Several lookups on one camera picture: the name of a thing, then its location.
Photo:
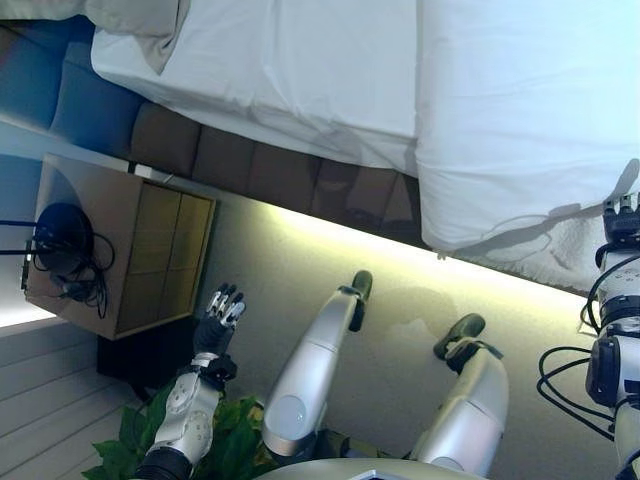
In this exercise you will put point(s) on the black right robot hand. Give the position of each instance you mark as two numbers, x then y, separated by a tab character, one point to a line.
622	220

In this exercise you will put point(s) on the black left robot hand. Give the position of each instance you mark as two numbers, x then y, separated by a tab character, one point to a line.
217	325

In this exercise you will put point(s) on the white duvet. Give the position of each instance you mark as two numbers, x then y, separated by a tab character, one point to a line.
525	125

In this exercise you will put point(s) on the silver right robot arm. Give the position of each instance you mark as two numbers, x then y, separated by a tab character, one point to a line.
620	310

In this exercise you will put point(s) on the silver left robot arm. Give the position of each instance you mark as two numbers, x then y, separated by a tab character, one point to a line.
185	420

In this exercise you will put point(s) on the cream fringed throw blanket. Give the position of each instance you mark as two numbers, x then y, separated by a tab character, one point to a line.
550	255

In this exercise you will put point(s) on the wooden nightstand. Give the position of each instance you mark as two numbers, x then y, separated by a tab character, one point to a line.
160	250

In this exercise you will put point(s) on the silver left robot leg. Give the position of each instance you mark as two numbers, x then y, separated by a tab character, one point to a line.
310	360

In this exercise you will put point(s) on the silver robot leg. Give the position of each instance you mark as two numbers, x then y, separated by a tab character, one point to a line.
465	400
310	360

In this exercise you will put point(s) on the green leafy plant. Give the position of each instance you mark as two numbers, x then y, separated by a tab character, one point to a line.
235	430

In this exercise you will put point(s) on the small white charger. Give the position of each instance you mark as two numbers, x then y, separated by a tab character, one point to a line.
152	171

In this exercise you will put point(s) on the silver robot torso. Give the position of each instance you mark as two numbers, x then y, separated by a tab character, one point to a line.
350	470

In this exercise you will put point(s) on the silver right robot leg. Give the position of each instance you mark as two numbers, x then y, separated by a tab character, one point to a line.
465	400

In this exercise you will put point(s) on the white sheeted mattress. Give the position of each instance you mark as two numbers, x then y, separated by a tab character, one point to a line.
275	65

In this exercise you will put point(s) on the beige pillow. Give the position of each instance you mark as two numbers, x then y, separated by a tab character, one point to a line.
140	25

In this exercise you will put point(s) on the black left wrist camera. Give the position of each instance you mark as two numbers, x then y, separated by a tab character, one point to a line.
222	372

